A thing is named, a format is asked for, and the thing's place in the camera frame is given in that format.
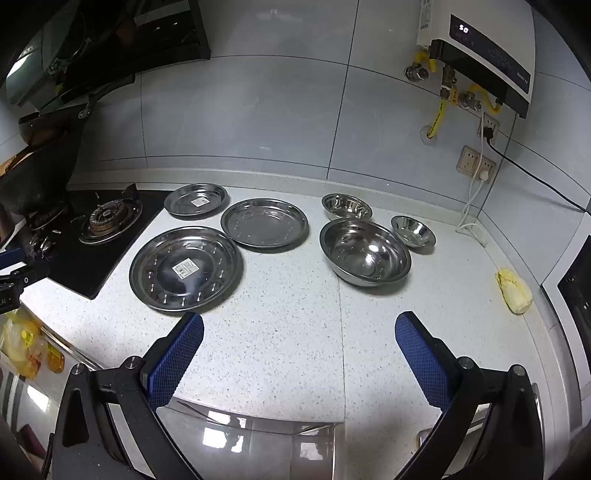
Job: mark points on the white microwave oven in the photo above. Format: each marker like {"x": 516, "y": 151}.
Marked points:
{"x": 575, "y": 286}

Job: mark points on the beige wall socket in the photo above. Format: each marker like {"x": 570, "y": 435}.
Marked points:
{"x": 487, "y": 170}
{"x": 467, "y": 159}

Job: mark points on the large steel plate with label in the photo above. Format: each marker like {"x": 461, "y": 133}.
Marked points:
{"x": 186, "y": 270}

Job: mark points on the yellow plastic bag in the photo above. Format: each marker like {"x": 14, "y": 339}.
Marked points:
{"x": 23, "y": 341}

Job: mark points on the stainless steel cabinet front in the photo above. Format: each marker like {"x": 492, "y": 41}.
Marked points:
{"x": 258, "y": 443}

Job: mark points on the brass pipe valve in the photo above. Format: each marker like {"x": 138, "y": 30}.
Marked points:
{"x": 447, "y": 83}

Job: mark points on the medium steel plate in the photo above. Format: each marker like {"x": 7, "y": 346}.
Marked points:
{"x": 264, "y": 224}

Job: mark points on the medium steel bowl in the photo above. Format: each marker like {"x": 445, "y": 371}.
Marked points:
{"x": 346, "y": 206}

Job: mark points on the steel pipe valve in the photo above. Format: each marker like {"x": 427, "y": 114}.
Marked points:
{"x": 414, "y": 73}
{"x": 471, "y": 99}

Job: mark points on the white and black water heater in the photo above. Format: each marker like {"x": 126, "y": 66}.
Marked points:
{"x": 489, "y": 50}

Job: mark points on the small steel bowl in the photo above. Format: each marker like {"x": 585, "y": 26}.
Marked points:
{"x": 413, "y": 232}

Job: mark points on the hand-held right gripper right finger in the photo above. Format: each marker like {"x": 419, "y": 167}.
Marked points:
{"x": 422, "y": 360}

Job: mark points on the large steel bowl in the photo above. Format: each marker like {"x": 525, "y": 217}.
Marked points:
{"x": 364, "y": 251}

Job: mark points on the stove control knob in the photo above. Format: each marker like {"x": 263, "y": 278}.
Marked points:
{"x": 40, "y": 244}

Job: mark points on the small steel plate with label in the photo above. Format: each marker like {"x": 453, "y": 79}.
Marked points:
{"x": 196, "y": 200}

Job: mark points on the black range hood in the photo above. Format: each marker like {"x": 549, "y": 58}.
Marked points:
{"x": 92, "y": 46}

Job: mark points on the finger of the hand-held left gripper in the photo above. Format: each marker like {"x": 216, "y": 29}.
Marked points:
{"x": 9, "y": 256}
{"x": 25, "y": 273}

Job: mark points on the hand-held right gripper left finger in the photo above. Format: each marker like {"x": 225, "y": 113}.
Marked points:
{"x": 178, "y": 360}

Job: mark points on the white wall socket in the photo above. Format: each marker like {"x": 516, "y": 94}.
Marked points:
{"x": 488, "y": 125}

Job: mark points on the yellow napa cabbage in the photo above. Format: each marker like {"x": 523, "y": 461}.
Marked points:
{"x": 514, "y": 291}

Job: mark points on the round gas burner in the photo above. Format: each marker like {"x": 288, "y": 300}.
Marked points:
{"x": 111, "y": 221}

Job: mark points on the black gas stove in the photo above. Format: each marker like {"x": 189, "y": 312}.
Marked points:
{"x": 115, "y": 258}

